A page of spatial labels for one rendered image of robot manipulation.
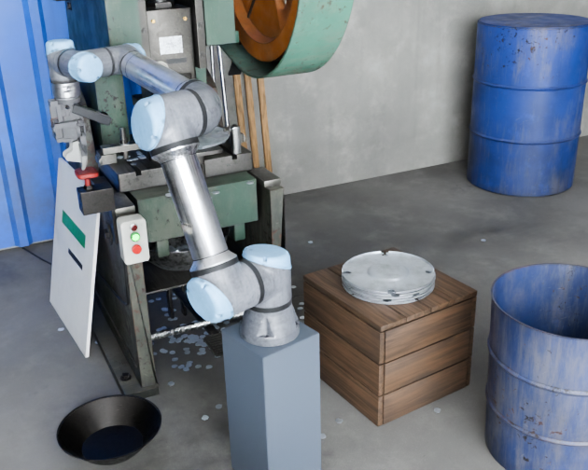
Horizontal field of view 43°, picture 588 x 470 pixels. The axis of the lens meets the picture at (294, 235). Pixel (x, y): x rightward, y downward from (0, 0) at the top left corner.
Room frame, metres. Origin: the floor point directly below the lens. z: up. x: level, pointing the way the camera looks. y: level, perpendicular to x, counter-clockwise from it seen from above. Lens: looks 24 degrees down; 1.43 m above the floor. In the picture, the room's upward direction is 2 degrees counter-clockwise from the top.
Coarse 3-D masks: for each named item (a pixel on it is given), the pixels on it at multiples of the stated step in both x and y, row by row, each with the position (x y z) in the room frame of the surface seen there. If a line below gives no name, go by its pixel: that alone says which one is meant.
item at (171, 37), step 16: (160, 16) 2.31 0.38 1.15; (176, 16) 2.33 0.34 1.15; (160, 32) 2.30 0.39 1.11; (176, 32) 2.33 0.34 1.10; (192, 32) 2.35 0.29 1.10; (160, 48) 2.30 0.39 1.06; (176, 48) 2.32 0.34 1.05; (192, 48) 2.35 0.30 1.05; (176, 64) 2.32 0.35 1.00; (192, 64) 2.34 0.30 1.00; (144, 96) 2.37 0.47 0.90
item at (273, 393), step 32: (224, 352) 1.65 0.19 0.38; (256, 352) 1.54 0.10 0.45; (288, 352) 1.56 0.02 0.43; (256, 384) 1.54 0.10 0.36; (288, 384) 1.56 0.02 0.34; (256, 416) 1.55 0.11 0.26; (288, 416) 1.56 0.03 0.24; (256, 448) 1.55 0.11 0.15; (288, 448) 1.55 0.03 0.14; (320, 448) 1.62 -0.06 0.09
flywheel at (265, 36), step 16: (240, 0) 2.75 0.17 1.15; (256, 0) 2.63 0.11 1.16; (272, 0) 2.51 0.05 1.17; (288, 0) 2.40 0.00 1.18; (240, 16) 2.70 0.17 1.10; (256, 16) 2.64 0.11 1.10; (272, 16) 2.52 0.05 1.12; (288, 16) 2.32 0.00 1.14; (240, 32) 2.68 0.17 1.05; (256, 32) 2.62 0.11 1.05; (272, 32) 2.52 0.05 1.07; (288, 32) 2.33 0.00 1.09; (256, 48) 2.56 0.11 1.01; (272, 48) 2.44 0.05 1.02
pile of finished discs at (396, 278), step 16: (368, 256) 2.19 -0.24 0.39; (384, 256) 2.19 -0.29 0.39; (400, 256) 2.19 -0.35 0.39; (416, 256) 2.18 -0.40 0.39; (352, 272) 2.08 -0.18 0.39; (368, 272) 2.08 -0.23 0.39; (384, 272) 2.06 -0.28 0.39; (400, 272) 2.06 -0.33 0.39; (416, 272) 2.07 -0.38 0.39; (432, 272) 2.07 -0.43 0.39; (352, 288) 2.00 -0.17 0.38; (368, 288) 1.97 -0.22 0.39; (384, 288) 1.97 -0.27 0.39; (400, 288) 1.97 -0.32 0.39; (416, 288) 1.95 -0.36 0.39; (432, 288) 2.02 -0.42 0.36
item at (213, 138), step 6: (210, 132) 2.33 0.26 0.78; (216, 132) 2.33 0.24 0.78; (228, 132) 2.30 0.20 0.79; (198, 138) 2.25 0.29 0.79; (204, 138) 2.27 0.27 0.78; (210, 138) 2.26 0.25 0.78; (216, 138) 2.26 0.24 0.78; (222, 138) 2.26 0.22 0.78; (204, 144) 2.20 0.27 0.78; (210, 144) 2.20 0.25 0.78; (216, 144) 2.19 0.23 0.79
